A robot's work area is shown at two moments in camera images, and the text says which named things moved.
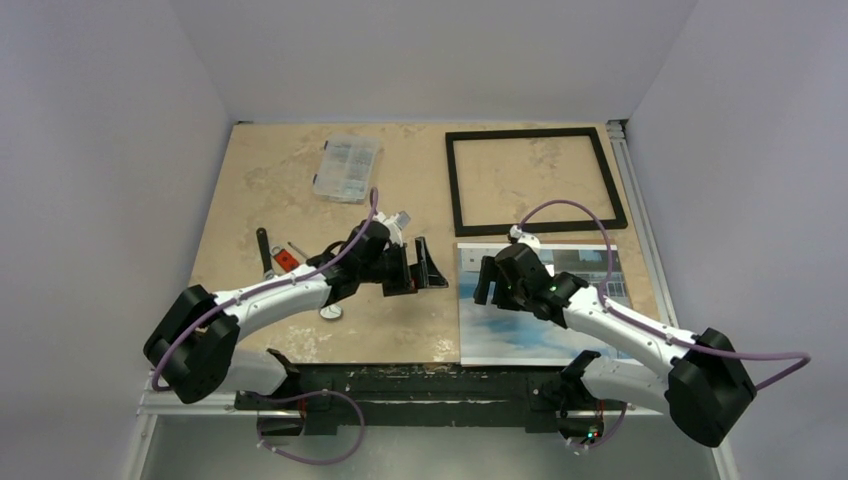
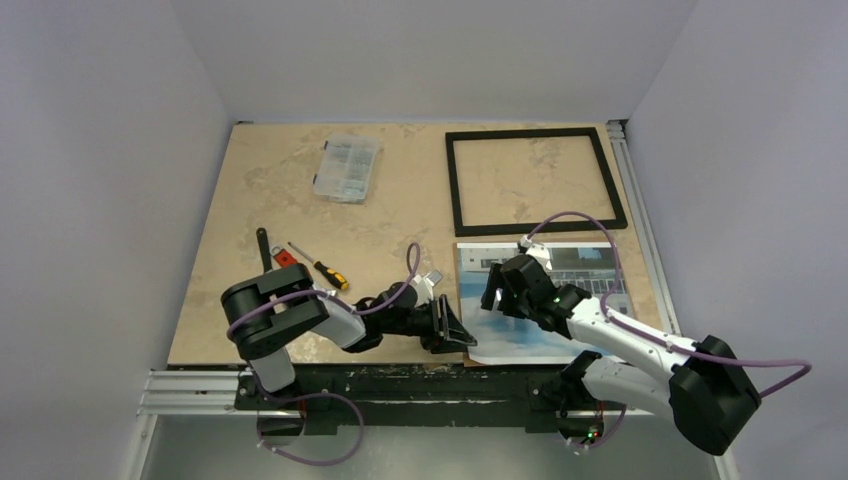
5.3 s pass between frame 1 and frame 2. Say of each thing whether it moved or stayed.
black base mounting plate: stayed
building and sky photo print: stayed
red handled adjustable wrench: stayed
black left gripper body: moved
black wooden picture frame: stayed
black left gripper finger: moved
